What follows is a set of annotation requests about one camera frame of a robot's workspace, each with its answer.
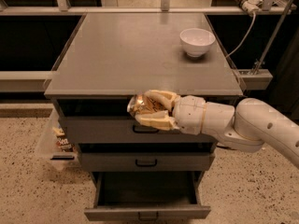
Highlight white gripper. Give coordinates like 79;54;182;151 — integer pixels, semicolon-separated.
135;90;206;135

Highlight crushed orange soda can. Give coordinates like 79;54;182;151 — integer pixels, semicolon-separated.
127;94;165;117

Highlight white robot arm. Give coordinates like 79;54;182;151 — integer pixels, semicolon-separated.
127;90;299;167

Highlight grey drawer cabinet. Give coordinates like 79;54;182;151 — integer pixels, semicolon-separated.
45;13;242;175

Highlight grey top drawer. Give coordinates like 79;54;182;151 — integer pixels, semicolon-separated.
58;96;216;144

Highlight grey drawer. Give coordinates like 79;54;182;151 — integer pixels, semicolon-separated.
58;96;216;144
84;172;210;221
79;143;215;172

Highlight grey middle drawer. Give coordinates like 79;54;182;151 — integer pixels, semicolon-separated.
79;143;215;172

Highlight grey bottom drawer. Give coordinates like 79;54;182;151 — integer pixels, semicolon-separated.
84;172;210;221

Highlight white ceramic bowl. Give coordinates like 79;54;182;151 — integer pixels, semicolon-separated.
179;28;216;57

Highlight snack packet in bin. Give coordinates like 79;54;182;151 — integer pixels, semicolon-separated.
52;127;74;152

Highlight clear plastic storage bin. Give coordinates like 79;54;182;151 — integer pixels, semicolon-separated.
35;109;79;171

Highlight white power strip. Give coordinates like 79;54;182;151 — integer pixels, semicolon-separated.
235;0;262;16

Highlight metal rail frame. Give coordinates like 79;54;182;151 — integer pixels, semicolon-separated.
0;0;299;93

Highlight white power cable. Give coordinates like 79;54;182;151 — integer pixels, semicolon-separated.
225;10;257;60

